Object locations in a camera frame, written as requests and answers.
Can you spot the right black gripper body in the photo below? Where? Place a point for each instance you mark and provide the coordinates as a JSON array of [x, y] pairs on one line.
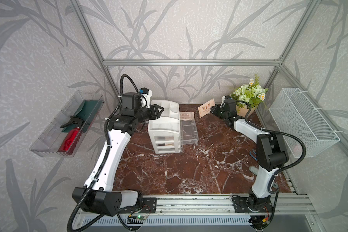
[[220, 111]]

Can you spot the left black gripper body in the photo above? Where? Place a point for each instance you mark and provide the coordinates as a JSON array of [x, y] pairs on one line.
[[144, 113]]

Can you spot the pink object in basket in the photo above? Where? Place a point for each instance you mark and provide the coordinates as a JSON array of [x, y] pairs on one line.
[[297, 149]]

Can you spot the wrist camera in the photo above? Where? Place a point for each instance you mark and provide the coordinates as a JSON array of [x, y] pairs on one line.
[[223, 98], [145, 95]]

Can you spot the red brush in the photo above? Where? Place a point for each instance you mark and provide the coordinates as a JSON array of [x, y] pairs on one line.
[[69, 144]]

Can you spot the clear plastic wall tray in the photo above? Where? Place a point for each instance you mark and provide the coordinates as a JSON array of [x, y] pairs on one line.
[[65, 133]]

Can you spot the white green artificial flowers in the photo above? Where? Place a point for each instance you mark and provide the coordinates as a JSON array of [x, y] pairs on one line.
[[252, 93]]

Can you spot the green cloth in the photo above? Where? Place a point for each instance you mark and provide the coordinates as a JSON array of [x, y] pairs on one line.
[[86, 111]]

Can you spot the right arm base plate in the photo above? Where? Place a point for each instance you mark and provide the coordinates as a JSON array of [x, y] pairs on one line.
[[251, 204]]

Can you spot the beige flower pot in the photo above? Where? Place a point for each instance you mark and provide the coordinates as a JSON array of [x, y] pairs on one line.
[[243, 111]]

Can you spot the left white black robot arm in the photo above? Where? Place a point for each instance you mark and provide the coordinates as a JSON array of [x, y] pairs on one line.
[[97, 194]]

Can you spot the white wire mesh basket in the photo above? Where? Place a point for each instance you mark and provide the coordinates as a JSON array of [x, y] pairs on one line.
[[294, 113]]

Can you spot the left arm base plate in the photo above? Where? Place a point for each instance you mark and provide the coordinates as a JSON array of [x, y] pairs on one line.
[[145, 205]]

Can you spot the white plastic drawer organizer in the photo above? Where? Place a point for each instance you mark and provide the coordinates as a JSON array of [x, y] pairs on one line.
[[165, 132]]

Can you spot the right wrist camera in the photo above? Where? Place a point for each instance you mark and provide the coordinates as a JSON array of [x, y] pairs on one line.
[[223, 98]]

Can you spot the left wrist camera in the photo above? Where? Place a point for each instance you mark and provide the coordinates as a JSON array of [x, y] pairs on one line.
[[145, 95]]

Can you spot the black clamp tool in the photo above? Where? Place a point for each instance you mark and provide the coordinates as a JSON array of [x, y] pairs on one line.
[[73, 120]]

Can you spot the clear plastic drawer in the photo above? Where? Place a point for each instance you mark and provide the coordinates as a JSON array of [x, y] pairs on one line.
[[189, 133]]

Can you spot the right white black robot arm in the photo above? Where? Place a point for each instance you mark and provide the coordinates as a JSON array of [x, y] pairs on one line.
[[271, 155]]

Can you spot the aluminium front rail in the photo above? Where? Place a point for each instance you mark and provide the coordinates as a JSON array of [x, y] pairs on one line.
[[221, 204]]

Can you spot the pink postcard red characters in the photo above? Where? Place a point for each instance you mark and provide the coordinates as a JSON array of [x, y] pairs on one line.
[[186, 116]]

